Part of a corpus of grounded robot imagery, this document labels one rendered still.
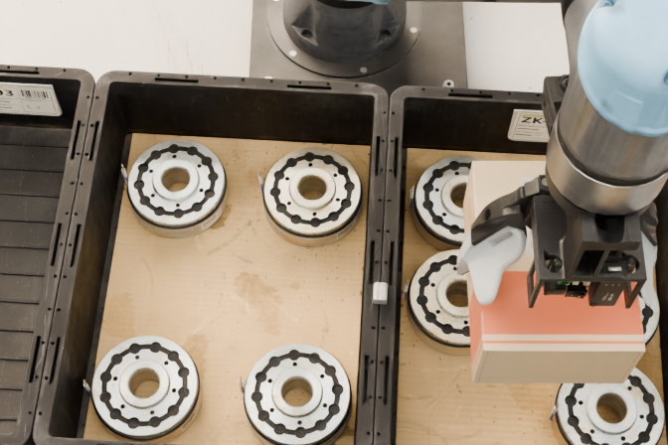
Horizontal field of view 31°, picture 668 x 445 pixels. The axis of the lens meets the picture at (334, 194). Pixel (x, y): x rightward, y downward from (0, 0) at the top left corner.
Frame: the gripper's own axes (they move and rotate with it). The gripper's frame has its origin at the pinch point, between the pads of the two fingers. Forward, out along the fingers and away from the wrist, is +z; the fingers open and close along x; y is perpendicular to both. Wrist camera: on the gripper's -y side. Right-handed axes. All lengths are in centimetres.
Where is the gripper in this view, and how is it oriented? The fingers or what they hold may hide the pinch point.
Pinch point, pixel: (551, 263)
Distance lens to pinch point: 95.5
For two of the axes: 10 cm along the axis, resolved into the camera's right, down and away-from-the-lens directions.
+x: 10.0, 0.0, 0.0
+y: 0.0, 8.9, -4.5
